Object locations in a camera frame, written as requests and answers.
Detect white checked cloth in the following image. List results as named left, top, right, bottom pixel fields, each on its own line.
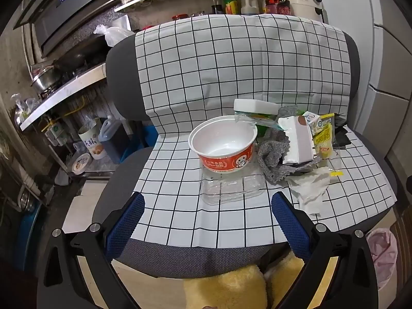
left=130, top=14, right=396, bottom=248

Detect black wok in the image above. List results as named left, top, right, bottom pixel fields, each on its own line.
left=53, top=35, right=108, bottom=71

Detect white tissue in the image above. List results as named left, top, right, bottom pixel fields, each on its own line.
left=286, top=167, right=332, bottom=216

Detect dark blue jug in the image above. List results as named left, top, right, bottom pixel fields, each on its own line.
left=98, top=116, right=131, bottom=165

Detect grey office chair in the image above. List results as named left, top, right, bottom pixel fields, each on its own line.
left=92, top=16, right=400, bottom=279

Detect red instant noodle bowl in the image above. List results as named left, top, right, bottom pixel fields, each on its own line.
left=188, top=115, right=259, bottom=174

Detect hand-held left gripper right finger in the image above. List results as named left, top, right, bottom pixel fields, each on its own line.
left=271, top=191, right=379, bottom=309

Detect white printed bucket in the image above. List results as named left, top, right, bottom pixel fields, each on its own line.
left=79, top=118, right=107, bottom=160

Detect yellow sauce packet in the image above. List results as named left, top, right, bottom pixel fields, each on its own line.
left=312, top=113, right=335, bottom=160

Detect blue basin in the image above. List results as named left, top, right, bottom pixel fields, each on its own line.
left=18, top=200, right=70, bottom=264

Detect brown door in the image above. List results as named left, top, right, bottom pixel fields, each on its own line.
left=389, top=211, right=412, bottom=297

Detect white bin with pink liner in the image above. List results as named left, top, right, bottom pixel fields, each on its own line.
left=367, top=228, right=399, bottom=292

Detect white air fryer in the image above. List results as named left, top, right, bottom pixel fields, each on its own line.
left=283, top=0, right=324, bottom=21

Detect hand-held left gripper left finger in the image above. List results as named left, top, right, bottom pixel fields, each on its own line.
left=38, top=191, right=146, bottom=309

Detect black face mask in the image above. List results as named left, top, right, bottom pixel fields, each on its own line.
left=333, top=114, right=355, bottom=150

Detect clear plastic tray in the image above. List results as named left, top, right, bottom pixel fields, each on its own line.
left=200, top=164, right=266, bottom=206

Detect white blue milk carton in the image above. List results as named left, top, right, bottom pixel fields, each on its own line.
left=303, top=111, right=322, bottom=136

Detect white plastic bag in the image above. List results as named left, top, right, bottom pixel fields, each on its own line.
left=93, top=24, right=136, bottom=47

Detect white jug red cap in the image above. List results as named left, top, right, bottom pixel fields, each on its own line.
left=241, top=0, right=260, bottom=16

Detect silver grey scouring pad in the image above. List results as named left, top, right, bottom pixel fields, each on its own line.
left=257, top=106, right=322, bottom=184

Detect clear plastic bags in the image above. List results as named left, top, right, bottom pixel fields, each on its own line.
left=11, top=93, right=41, bottom=116

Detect green plastic bottle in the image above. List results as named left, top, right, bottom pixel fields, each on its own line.
left=234, top=109, right=280, bottom=137

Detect black range hood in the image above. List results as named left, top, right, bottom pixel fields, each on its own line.
left=13, top=0, right=123, bottom=58

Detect white bowl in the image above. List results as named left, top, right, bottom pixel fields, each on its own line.
left=71, top=153, right=91, bottom=173

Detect white kitchen counter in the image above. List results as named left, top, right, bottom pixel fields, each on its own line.
left=20, top=63, right=107, bottom=131

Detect steel pot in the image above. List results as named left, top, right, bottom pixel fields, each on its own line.
left=30, top=64, right=63, bottom=94

